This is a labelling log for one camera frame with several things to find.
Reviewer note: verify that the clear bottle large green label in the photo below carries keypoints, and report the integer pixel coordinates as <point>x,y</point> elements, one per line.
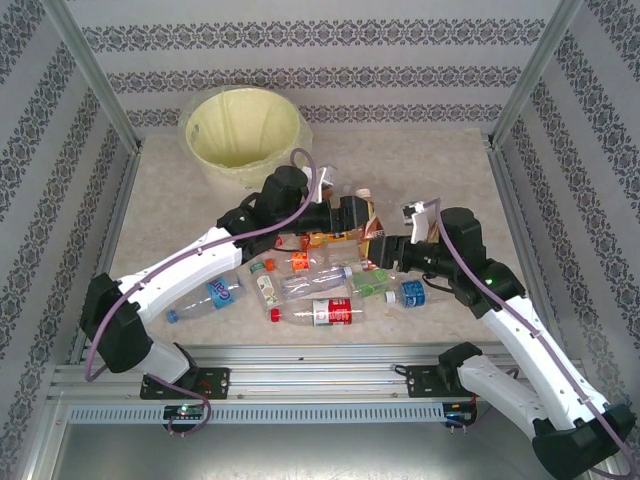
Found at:
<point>372,282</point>

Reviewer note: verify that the orange juice bottle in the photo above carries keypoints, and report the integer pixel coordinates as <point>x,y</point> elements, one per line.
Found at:
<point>320,240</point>

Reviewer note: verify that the clear bottle small green label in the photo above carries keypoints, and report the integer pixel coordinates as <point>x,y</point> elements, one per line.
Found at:
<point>340,256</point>

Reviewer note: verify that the small clear bottle orange cap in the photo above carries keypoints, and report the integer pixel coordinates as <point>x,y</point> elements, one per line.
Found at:
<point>300,260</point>

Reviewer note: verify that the crushed clear water bottle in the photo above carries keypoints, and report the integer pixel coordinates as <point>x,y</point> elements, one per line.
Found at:
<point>310,285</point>

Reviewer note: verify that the small bottle green cap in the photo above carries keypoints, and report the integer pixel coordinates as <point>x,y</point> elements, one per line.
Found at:
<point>267,287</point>

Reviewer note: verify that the large clear bottle blue label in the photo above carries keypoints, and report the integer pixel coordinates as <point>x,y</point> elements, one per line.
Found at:
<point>222,292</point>

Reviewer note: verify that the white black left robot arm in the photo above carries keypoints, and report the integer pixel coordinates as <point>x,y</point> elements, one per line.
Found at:
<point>200,265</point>

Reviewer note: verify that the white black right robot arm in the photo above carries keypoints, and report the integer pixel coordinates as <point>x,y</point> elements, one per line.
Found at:
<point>500,395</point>

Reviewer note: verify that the yellow-lined waste bin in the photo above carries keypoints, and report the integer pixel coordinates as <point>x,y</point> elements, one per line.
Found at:
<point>235,130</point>

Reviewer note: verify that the clear bottle red white label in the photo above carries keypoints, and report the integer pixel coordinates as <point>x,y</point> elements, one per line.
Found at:
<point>332,311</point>

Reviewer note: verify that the grey metal base panel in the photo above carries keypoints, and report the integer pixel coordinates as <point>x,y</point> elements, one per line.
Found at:
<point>300,455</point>

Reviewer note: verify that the aluminium side rail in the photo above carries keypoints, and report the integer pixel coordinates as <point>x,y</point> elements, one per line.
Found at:
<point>119,200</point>
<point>516,200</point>

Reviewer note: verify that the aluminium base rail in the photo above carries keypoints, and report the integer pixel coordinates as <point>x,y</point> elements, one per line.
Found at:
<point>320,370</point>

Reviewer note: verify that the aluminium frame post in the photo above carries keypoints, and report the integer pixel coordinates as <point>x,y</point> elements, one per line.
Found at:
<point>536,75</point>
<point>89,75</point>

